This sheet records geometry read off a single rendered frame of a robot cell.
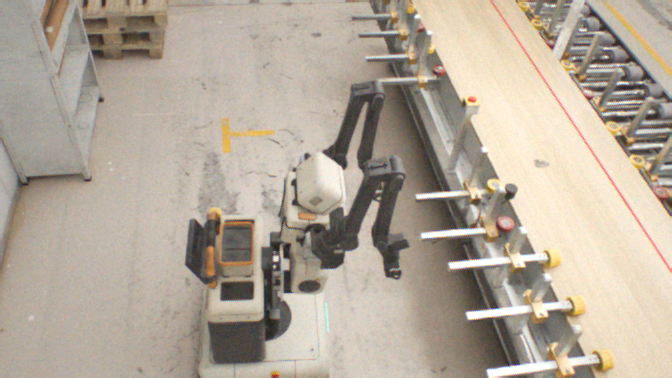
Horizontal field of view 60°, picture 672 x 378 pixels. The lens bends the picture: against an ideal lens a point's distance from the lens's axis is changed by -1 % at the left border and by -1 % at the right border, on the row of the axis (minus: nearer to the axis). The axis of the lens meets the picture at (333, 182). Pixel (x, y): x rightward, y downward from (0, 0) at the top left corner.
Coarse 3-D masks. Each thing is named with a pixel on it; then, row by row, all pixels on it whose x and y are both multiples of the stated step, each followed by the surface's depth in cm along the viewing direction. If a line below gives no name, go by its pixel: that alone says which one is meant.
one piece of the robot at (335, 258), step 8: (336, 208) 261; (344, 208) 261; (336, 216) 258; (344, 216) 258; (336, 248) 246; (328, 256) 250; (336, 256) 250; (344, 256) 251; (320, 264) 253; (328, 264) 254; (336, 264) 254
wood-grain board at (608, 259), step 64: (448, 0) 426; (512, 0) 433; (448, 64) 369; (512, 64) 375; (512, 128) 330; (576, 192) 298; (640, 192) 302; (576, 256) 270; (640, 256) 272; (576, 320) 246; (640, 320) 248
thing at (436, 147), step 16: (400, 48) 412; (400, 64) 400; (416, 96) 377; (416, 112) 370; (432, 128) 356; (432, 144) 346; (432, 160) 346; (448, 160) 337; (448, 176) 328; (464, 208) 311; (464, 224) 305; (480, 272) 288; (496, 288) 278; (496, 304) 272; (496, 320) 273; (512, 320) 267; (512, 336) 261; (512, 352) 259
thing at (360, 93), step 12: (360, 84) 230; (372, 84) 230; (360, 96) 226; (372, 96) 227; (384, 96) 227; (348, 108) 234; (360, 108) 232; (348, 120) 237; (348, 132) 241; (336, 144) 248; (348, 144) 246; (336, 156) 249
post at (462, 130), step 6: (462, 120) 303; (468, 120) 301; (462, 126) 304; (462, 132) 307; (456, 138) 313; (462, 138) 310; (456, 144) 313; (462, 144) 313; (456, 150) 316; (450, 156) 323; (456, 156) 320; (450, 162) 324; (456, 162) 323; (450, 168) 326; (450, 174) 329
